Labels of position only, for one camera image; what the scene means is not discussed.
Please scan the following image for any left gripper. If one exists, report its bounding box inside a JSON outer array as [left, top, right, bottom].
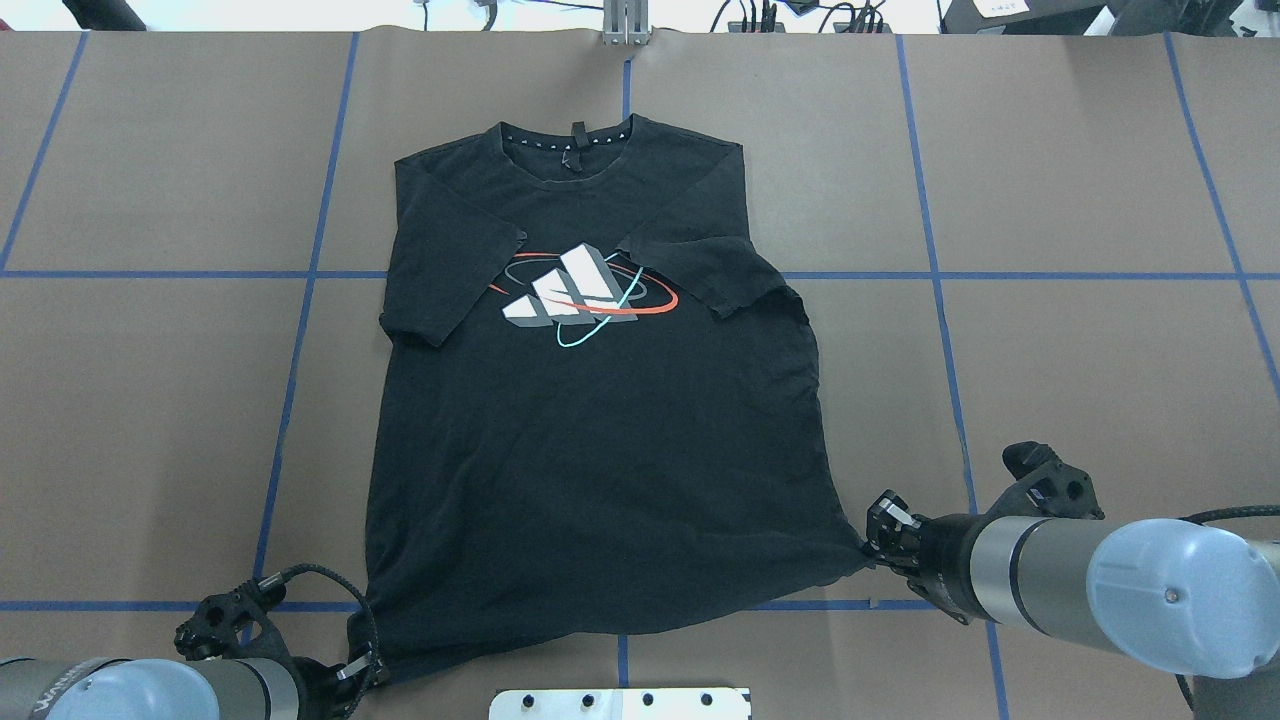
[[285, 650, 390, 719]]

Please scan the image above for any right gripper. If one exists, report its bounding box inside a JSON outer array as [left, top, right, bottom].
[[861, 489, 986, 625]]

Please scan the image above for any black graphic t-shirt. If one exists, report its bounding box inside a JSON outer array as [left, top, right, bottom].
[[347, 114, 870, 682]]

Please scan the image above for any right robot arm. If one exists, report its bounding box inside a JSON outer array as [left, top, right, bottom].
[[865, 492, 1279, 719]]

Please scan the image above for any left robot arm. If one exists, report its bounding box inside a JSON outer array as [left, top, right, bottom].
[[1, 653, 381, 719]]

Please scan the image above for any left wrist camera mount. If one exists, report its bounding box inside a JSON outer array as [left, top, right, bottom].
[[173, 574, 291, 662]]

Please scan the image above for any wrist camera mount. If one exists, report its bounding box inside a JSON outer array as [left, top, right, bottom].
[[173, 574, 291, 662], [1001, 441, 1106, 520]]

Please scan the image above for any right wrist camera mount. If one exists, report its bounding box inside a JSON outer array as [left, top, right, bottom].
[[1001, 441, 1106, 520]]

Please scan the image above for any aluminium frame post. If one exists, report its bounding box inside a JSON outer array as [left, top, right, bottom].
[[602, 0, 652, 47]]

